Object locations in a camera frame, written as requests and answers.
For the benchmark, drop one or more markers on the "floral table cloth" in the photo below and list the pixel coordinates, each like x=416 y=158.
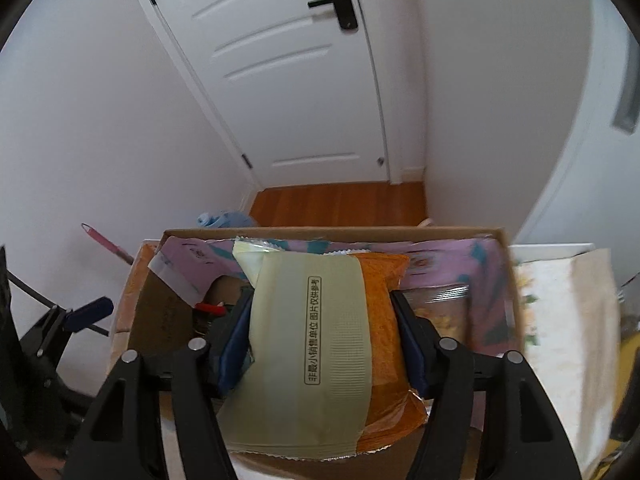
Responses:
x=565 y=320

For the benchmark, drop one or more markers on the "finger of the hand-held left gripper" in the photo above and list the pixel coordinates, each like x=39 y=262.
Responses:
x=90 y=312

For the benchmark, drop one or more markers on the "pale green orange snack packet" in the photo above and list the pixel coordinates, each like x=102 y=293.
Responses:
x=325 y=335

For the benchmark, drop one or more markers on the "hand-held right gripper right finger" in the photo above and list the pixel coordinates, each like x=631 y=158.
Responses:
x=412 y=345

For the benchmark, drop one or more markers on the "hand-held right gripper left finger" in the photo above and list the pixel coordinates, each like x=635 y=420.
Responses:
x=235 y=345

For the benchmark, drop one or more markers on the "pink printed cardboard box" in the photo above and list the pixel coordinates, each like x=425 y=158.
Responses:
x=165 y=310

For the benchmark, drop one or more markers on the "white door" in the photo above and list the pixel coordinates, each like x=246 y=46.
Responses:
x=300 y=110

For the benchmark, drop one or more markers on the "red and black snack packet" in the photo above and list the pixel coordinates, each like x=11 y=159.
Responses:
x=207 y=307

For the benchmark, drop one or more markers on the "blue cloth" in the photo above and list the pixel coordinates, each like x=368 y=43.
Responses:
x=225 y=220

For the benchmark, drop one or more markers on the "clear yellow waffle packet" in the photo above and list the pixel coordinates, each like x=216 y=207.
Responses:
x=445 y=317

